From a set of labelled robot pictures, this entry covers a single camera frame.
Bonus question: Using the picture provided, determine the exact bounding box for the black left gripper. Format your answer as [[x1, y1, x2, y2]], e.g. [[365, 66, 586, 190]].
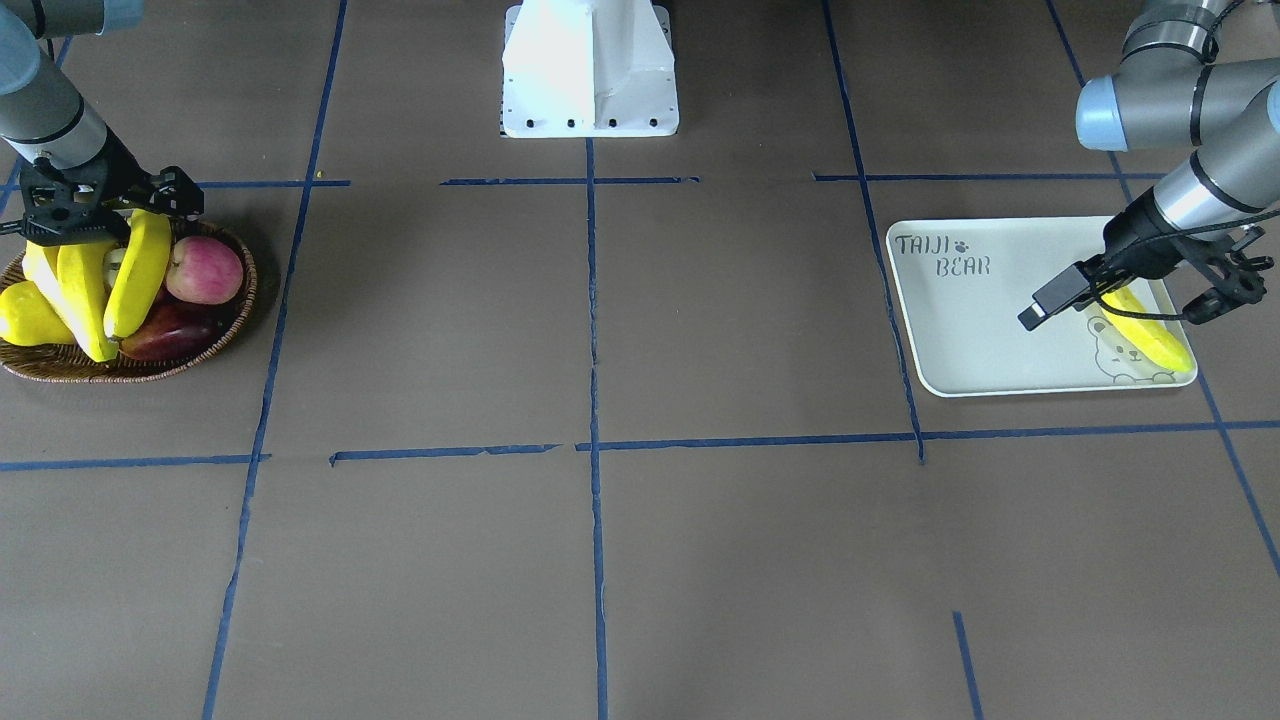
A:
[[1018, 205, 1185, 331]]

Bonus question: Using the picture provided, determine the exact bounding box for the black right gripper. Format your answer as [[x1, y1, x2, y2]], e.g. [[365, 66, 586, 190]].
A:
[[60, 165, 148, 225]]

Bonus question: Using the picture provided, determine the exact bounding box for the yellow banana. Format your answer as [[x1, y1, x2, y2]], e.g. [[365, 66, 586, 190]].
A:
[[1, 281, 76, 347], [1101, 287, 1196, 373], [102, 209, 174, 340], [20, 241, 90, 345], [55, 240, 118, 363]]

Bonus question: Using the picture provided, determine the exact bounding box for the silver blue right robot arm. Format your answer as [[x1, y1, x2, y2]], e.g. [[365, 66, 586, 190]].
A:
[[1, 1, 148, 246]]

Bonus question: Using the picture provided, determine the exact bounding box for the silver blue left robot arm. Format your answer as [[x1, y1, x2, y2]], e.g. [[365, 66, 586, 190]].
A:
[[1019, 1, 1279, 331]]

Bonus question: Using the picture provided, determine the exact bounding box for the brown wicker basket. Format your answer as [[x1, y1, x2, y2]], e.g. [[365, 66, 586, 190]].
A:
[[1, 222, 260, 384]]

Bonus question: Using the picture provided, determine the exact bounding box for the white bear tray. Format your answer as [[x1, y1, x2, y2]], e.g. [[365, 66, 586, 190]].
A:
[[884, 217, 1199, 397]]

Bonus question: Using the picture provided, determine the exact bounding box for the red apple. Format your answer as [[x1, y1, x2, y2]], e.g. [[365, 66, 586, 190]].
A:
[[164, 234, 244, 306]]

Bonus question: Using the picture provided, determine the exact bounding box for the purple eggplant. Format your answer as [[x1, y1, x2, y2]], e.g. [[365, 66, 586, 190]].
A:
[[119, 301, 229, 363]]

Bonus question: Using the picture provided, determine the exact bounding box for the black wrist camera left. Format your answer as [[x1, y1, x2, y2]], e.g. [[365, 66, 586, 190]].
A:
[[1172, 225, 1275, 325]]

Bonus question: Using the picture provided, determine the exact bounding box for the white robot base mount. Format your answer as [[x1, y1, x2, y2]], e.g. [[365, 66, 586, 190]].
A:
[[500, 1, 680, 138]]

